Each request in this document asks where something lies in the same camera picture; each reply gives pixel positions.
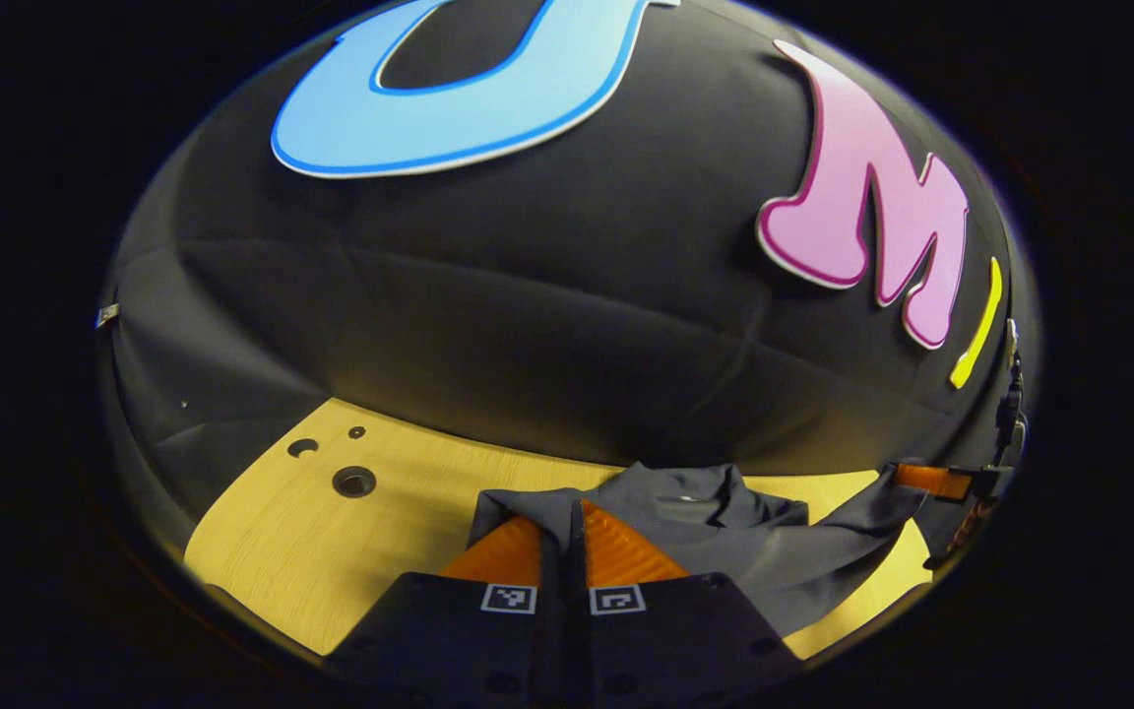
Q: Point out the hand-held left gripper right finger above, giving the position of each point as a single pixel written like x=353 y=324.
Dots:
x=675 y=635

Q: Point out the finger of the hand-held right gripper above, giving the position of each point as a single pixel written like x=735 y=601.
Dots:
x=971 y=527
x=936 y=481

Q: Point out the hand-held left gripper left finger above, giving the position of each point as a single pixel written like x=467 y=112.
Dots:
x=459 y=635

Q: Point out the grey long-sleeved shirt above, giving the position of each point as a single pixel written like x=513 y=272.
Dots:
x=784 y=551

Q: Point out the black backdrop cloth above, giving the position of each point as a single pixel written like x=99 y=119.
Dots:
x=528 y=295

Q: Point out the silver metal clip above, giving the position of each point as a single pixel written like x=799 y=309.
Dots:
x=106 y=315

